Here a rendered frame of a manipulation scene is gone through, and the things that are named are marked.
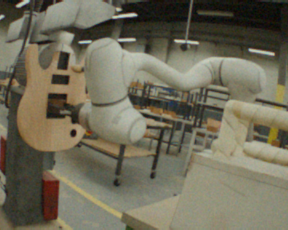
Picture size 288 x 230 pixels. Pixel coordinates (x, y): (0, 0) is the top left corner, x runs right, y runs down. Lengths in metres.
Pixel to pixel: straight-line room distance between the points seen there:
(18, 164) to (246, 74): 1.19
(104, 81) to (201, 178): 0.34
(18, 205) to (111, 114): 0.98
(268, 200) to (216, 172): 0.12
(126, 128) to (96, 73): 0.15
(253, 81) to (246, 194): 0.63
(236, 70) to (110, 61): 0.54
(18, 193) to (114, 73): 1.00
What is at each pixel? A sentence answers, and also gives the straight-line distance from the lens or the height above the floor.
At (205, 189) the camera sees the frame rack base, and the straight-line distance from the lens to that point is 0.46.
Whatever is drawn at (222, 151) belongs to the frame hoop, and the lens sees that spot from 0.45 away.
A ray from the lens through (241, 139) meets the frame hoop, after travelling 0.53.
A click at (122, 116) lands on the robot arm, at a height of 1.12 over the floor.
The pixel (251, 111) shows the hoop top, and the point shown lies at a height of 1.20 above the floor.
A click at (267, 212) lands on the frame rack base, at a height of 1.04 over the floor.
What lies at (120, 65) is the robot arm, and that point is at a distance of 0.65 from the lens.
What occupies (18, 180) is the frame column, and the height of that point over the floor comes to 0.62.
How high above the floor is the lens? 1.17
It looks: 3 degrees down
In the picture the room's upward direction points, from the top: 12 degrees clockwise
